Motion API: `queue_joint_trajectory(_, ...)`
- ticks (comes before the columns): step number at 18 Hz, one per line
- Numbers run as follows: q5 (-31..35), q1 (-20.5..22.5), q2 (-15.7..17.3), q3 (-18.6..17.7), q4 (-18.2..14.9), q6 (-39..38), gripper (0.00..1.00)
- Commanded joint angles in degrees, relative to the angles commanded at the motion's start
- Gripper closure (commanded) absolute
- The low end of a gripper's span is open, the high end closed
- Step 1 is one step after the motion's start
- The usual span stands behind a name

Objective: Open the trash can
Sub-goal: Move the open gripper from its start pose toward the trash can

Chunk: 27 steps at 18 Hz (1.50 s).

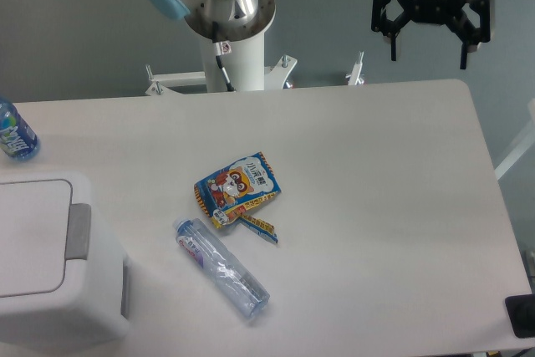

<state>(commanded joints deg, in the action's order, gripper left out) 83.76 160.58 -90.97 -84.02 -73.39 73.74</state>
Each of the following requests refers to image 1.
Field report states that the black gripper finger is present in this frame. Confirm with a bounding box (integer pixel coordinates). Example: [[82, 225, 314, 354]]
[[371, 0, 410, 61], [443, 0, 496, 70]]

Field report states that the white push-button trash can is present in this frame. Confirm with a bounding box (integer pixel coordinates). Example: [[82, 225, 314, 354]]
[[1, 171, 130, 354]]

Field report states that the white stand at right edge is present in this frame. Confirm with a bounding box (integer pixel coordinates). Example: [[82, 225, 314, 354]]
[[494, 99, 534, 181]]

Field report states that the blue raccoon snack bag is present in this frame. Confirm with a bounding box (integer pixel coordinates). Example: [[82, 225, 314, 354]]
[[194, 152, 281, 244]]

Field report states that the black device at table edge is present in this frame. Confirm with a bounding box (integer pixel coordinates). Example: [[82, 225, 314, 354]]
[[505, 294, 535, 339]]

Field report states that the clear plastic water bottle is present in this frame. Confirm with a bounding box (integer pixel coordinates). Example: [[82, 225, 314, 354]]
[[173, 218, 270, 319]]

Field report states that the blue green-label drink bottle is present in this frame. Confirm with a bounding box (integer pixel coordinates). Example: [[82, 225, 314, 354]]
[[1, 97, 40, 161]]

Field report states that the white metal frame bracket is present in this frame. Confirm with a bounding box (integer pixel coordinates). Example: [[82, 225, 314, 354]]
[[346, 51, 365, 85]]

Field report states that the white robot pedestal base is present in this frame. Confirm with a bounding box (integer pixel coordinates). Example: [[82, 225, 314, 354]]
[[145, 28, 298, 95]]

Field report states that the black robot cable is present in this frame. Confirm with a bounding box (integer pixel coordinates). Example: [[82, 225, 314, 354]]
[[211, 21, 236, 93]]

